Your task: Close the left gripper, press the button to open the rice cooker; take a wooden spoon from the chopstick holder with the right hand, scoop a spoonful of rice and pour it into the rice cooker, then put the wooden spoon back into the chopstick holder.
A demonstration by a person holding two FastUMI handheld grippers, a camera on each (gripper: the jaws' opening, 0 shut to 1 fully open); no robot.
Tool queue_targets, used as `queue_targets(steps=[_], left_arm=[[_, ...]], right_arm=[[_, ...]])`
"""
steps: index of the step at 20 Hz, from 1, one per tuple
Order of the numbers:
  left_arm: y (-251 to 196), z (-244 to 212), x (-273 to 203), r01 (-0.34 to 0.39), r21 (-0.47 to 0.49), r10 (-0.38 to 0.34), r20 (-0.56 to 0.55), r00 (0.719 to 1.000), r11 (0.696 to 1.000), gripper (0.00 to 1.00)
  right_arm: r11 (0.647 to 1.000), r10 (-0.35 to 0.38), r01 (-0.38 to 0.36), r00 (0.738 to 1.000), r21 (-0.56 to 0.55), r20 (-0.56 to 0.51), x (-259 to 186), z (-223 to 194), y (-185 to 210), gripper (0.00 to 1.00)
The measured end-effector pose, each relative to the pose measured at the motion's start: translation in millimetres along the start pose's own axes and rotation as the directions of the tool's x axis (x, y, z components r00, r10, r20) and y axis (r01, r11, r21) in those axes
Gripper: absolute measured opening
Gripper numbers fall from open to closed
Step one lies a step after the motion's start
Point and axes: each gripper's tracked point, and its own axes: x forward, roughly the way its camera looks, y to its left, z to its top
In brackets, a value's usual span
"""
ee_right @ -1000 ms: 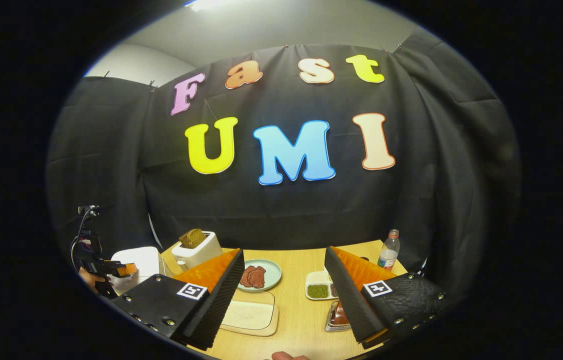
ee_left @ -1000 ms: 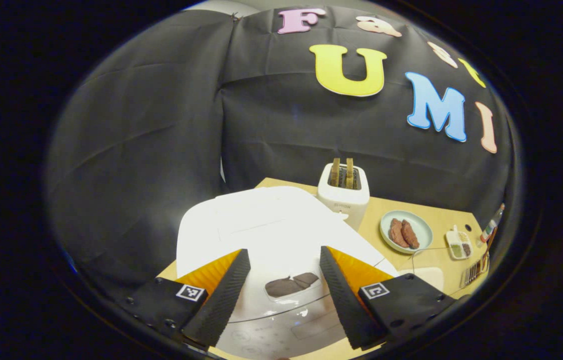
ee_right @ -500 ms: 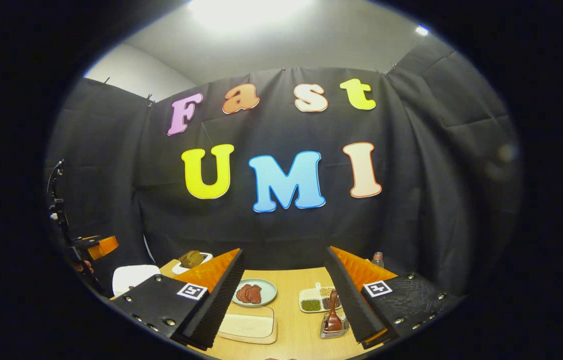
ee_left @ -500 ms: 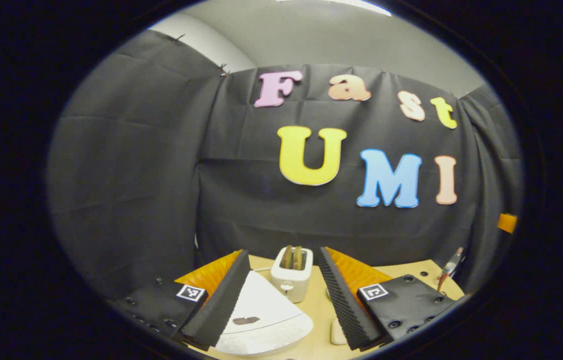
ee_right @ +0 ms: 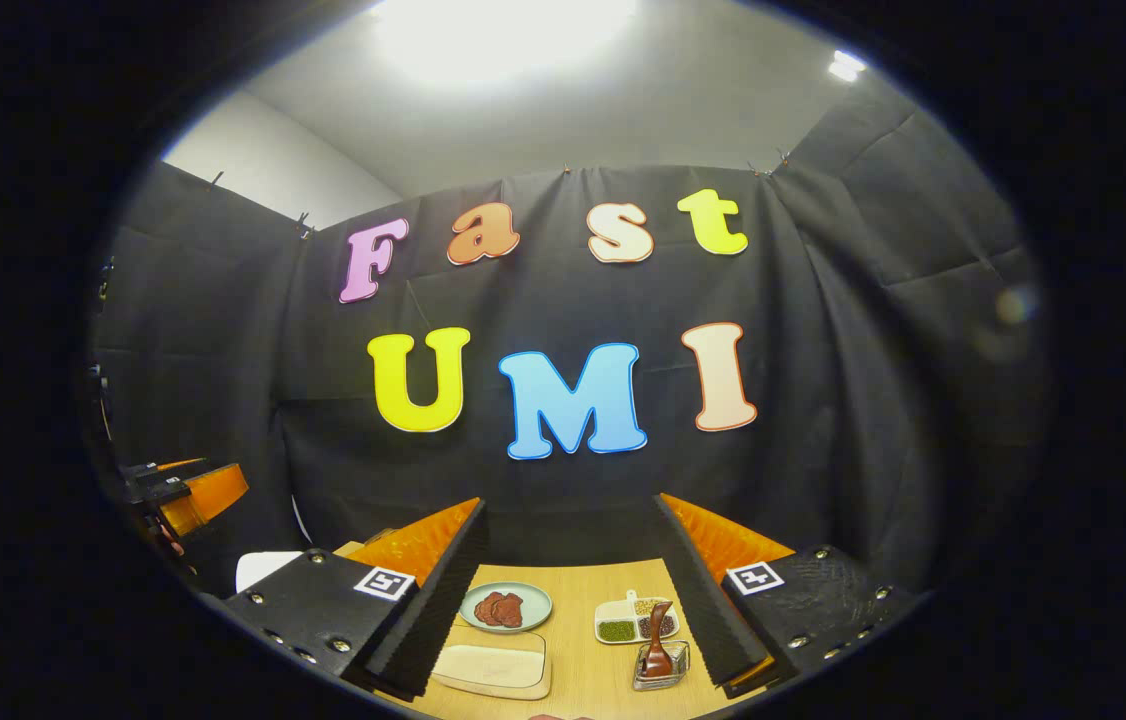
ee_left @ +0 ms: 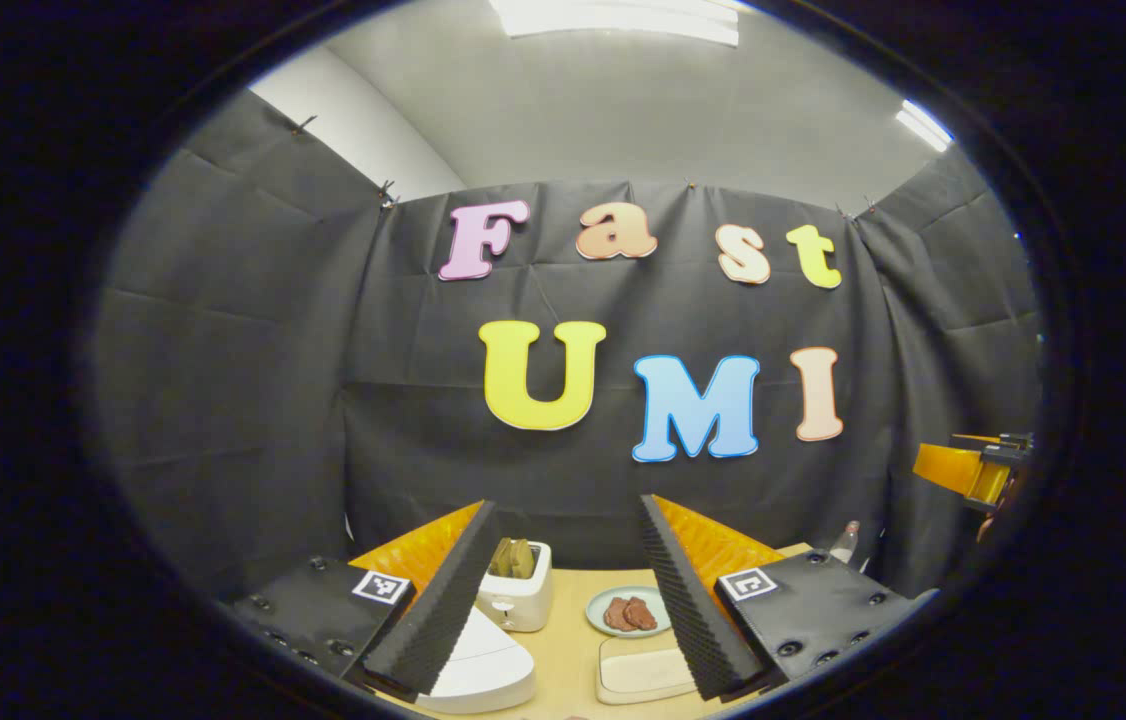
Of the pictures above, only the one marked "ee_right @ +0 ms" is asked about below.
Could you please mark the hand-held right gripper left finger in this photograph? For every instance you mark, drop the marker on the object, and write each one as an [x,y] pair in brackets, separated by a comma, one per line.
[438,610]

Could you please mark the white divided bean dish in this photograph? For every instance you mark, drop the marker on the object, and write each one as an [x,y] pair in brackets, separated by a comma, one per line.
[615,625]

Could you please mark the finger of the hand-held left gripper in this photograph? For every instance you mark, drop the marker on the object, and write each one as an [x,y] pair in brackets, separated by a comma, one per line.
[213,495]
[181,464]

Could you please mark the pale green plate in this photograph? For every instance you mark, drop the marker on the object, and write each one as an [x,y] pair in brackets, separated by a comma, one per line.
[538,605]

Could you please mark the brown meat slice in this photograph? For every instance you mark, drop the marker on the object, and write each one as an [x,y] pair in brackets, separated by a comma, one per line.
[511,610]
[485,610]

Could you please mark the brown wooden spoon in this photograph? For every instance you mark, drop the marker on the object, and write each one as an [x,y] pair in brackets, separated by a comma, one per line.
[658,640]

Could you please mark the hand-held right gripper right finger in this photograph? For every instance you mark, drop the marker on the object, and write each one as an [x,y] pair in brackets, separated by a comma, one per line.
[703,610]

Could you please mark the small ceiling light panel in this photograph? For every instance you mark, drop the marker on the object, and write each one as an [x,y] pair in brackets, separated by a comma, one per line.
[847,66]

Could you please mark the clear rice tray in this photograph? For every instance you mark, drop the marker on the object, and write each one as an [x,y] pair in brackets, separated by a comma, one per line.
[493,665]

